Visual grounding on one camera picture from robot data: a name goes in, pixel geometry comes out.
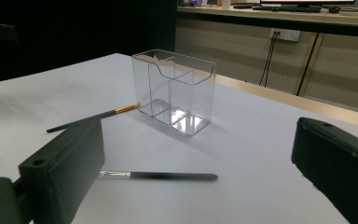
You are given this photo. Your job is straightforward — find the gold ferrule makeup brush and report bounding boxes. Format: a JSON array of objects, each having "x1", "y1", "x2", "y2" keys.
[{"x1": 46, "y1": 102, "x2": 142, "y2": 134}]

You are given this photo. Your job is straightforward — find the computer monitor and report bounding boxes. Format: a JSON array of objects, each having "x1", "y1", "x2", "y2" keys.
[{"x1": 259, "y1": 0, "x2": 357, "y2": 8}]

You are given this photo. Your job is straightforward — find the silver ferrule makeup brush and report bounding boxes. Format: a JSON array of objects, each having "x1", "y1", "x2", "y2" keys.
[{"x1": 99, "y1": 170, "x2": 218, "y2": 182}]

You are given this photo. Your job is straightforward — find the clear acrylic organizer box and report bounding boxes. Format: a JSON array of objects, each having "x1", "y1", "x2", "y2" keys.
[{"x1": 131, "y1": 49, "x2": 217, "y2": 137}]

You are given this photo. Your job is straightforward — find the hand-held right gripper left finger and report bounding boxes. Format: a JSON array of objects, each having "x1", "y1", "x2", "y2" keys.
[{"x1": 18, "y1": 119, "x2": 105, "y2": 224}]

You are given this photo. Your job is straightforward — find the white wall socket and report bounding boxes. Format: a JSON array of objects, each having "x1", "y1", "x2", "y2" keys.
[{"x1": 268, "y1": 27, "x2": 301, "y2": 42}]

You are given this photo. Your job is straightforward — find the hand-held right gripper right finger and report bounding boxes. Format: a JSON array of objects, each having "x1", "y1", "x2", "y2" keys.
[{"x1": 291, "y1": 117, "x2": 358, "y2": 224}]

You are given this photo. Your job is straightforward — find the beige office desk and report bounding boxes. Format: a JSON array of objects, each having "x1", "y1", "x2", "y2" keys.
[{"x1": 176, "y1": 5, "x2": 358, "y2": 115}]

